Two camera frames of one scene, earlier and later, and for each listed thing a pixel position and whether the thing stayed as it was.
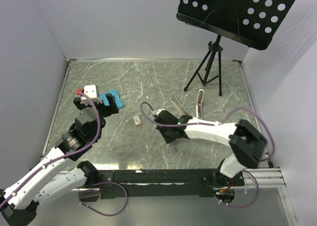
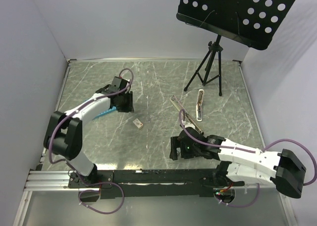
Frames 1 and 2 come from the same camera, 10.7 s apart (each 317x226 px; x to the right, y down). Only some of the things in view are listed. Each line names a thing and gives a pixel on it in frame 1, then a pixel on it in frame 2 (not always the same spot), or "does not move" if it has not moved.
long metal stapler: (178, 105) does not move
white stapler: (199, 105) does not move
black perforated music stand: (253, 16) does not move
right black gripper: (168, 140) -> (176, 142)
